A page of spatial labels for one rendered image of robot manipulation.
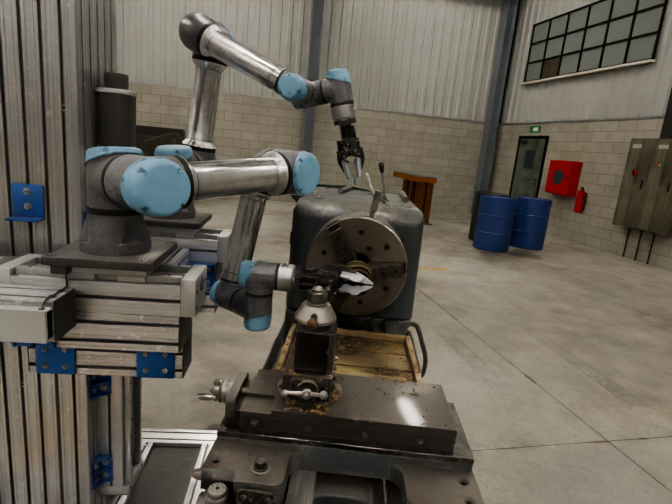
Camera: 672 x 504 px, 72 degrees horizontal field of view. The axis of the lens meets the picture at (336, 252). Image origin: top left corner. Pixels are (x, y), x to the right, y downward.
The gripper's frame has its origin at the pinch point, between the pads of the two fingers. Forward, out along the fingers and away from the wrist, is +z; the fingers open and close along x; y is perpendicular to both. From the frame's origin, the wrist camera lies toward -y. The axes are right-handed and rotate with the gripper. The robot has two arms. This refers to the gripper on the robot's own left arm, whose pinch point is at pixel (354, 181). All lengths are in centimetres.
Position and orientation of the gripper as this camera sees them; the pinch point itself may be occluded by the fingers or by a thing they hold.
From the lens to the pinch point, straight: 154.7
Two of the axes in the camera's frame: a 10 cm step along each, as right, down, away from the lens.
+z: 1.7, 9.6, 2.1
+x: 9.8, -1.5, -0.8
